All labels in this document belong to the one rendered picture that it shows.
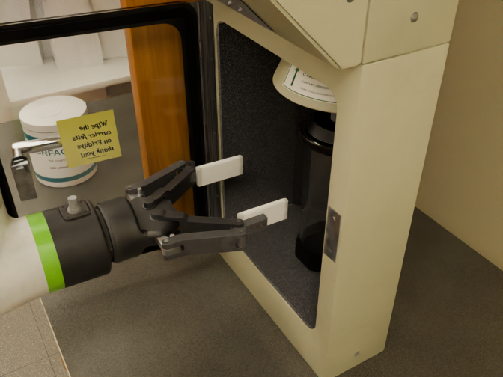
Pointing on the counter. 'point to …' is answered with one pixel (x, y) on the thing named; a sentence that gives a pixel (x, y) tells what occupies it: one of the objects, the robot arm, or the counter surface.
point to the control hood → (318, 27)
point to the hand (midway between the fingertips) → (251, 188)
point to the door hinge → (206, 15)
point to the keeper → (332, 233)
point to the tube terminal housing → (361, 173)
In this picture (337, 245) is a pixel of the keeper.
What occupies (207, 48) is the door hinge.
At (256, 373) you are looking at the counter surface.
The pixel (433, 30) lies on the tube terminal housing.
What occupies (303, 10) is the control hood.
